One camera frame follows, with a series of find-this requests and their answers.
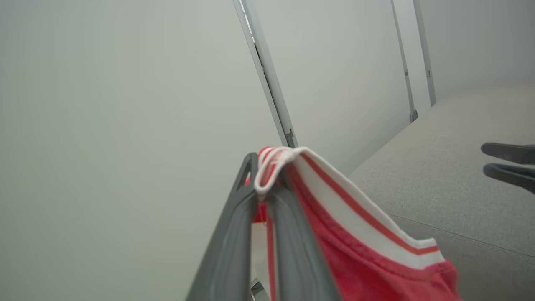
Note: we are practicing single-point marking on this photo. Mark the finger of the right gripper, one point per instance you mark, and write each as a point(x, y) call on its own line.
point(512, 175)
point(512, 151)

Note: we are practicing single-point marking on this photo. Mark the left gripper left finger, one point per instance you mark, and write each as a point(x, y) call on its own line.
point(228, 251)

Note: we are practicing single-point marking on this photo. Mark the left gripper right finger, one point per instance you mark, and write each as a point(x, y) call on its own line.
point(299, 259)

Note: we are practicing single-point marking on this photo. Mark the red garment with white band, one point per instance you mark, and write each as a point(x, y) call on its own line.
point(359, 267)

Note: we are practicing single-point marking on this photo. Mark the grey fabric sofa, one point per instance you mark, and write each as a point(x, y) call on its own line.
point(459, 142)

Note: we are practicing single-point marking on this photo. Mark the thin aluminium frame post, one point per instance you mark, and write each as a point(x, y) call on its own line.
point(425, 50)
point(404, 62)

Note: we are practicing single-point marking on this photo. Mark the wide aluminium frame post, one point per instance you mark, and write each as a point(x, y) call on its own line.
point(269, 75)

